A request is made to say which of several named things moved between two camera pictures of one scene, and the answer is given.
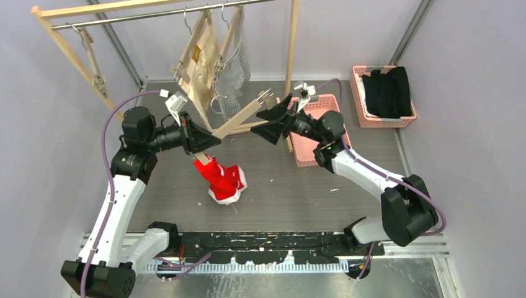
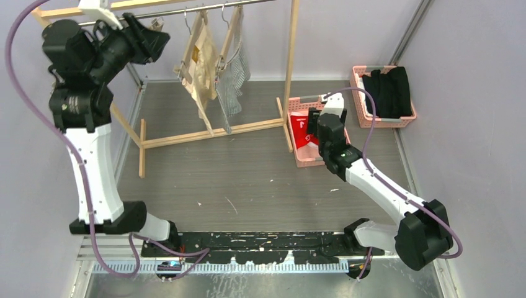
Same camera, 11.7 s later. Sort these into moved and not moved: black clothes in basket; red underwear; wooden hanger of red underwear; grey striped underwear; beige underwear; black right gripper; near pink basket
Moved: black right gripper; wooden hanger of red underwear; red underwear
Not moved: near pink basket; black clothes in basket; grey striped underwear; beige underwear
